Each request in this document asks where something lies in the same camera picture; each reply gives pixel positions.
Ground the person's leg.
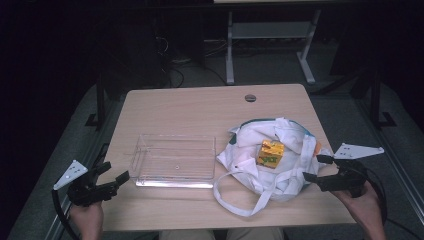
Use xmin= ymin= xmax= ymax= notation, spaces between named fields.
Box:
xmin=226 ymin=227 xmax=285 ymax=240
xmin=158 ymin=228 xmax=216 ymax=240

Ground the person's left leg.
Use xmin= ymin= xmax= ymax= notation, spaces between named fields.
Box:
xmin=158 ymin=228 xmax=216 ymax=240

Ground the hand-held gripper cable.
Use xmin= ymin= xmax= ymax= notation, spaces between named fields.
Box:
xmin=51 ymin=189 xmax=82 ymax=240
xmin=364 ymin=167 xmax=422 ymax=240

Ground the yellow drink carton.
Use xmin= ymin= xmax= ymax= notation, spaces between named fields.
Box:
xmin=256 ymin=139 xmax=286 ymax=170

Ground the person's right hand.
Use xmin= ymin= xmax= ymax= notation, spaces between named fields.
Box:
xmin=332 ymin=181 xmax=385 ymax=228

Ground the person's right leg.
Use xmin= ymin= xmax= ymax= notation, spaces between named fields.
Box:
xmin=226 ymin=227 xmax=285 ymax=240

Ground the person's left hand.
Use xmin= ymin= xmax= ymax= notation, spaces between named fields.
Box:
xmin=68 ymin=200 xmax=105 ymax=232

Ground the white metal table frame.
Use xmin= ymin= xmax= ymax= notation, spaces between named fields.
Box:
xmin=225 ymin=9 xmax=323 ymax=86

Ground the clear plastic tray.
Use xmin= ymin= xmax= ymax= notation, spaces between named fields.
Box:
xmin=127 ymin=133 xmax=217 ymax=190

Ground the left hand-held gripper cable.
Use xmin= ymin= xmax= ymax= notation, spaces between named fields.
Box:
xmin=51 ymin=189 xmax=82 ymax=240

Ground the black metal stand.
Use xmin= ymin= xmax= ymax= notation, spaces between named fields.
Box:
xmin=369 ymin=69 xmax=398 ymax=130
xmin=84 ymin=75 xmax=108 ymax=131

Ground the right hand-held gripper cable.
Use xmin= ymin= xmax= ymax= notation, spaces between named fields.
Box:
xmin=364 ymin=167 xmax=422 ymax=240

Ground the black floor cable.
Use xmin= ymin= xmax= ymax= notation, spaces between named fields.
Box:
xmin=163 ymin=64 xmax=186 ymax=89

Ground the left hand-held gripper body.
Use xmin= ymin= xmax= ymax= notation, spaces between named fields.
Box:
xmin=53 ymin=159 xmax=118 ymax=207

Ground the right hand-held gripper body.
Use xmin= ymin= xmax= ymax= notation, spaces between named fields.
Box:
xmin=318 ymin=143 xmax=385 ymax=199

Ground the white cloth tote bag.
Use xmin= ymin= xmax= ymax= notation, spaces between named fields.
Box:
xmin=213 ymin=116 xmax=335 ymax=218

